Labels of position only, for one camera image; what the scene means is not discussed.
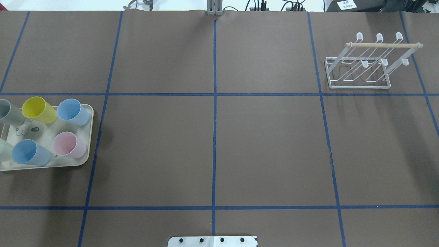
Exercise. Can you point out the pink plastic cup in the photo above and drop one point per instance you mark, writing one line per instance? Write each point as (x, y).
(69, 145)

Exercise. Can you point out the white wire cup rack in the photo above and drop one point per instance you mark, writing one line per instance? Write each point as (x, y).
(363, 65)

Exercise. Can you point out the grey aluminium post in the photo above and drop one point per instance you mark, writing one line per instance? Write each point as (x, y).
(214, 7)

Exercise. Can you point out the light blue cup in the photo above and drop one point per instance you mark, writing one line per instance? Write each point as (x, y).
(28, 152)
(72, 111)

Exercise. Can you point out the yellow plastic cup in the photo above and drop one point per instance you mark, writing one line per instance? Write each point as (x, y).
(38, 109)

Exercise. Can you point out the grey plastic cup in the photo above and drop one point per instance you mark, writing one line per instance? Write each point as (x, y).
(10, 114)

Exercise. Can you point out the pale mint white cup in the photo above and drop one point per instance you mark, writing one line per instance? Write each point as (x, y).
(5, 151)

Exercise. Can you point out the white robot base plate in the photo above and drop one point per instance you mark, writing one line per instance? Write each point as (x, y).
(213, 241)

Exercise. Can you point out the cream plastic tray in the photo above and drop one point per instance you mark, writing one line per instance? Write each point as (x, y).
(44, 134)

